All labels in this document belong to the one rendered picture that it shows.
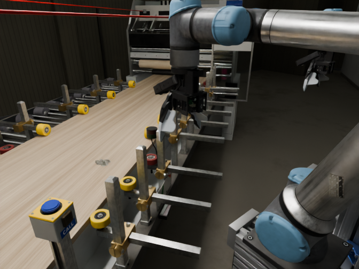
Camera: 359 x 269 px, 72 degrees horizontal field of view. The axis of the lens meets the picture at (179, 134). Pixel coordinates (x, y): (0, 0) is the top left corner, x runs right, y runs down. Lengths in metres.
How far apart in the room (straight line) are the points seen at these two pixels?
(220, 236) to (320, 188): 1.77
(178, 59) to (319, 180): 0.40
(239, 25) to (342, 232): 0.73
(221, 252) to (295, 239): 1.60
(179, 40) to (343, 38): 0.33
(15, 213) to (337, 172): 1.15
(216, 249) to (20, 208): 1.43
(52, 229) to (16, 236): 0.50
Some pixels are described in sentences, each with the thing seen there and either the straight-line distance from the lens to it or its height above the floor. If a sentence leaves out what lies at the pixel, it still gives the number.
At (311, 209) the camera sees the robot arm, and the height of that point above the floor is 1.30.
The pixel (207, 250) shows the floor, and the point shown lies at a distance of 2.14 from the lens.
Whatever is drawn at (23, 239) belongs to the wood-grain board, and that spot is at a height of 0.90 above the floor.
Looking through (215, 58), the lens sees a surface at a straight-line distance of 3.45.
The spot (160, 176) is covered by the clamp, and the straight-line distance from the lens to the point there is 1.39.
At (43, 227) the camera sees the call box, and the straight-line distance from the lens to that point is 0.68.
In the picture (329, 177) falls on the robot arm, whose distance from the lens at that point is 0.51.
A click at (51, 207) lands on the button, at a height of 1.23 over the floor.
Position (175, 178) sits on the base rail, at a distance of 1.62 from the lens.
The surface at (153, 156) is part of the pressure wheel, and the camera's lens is 1.46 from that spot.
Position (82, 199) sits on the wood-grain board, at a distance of 1.22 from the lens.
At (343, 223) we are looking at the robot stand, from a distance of 0.99.
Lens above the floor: 1.62
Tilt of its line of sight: 25 degrees down
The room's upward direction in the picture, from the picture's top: straight up
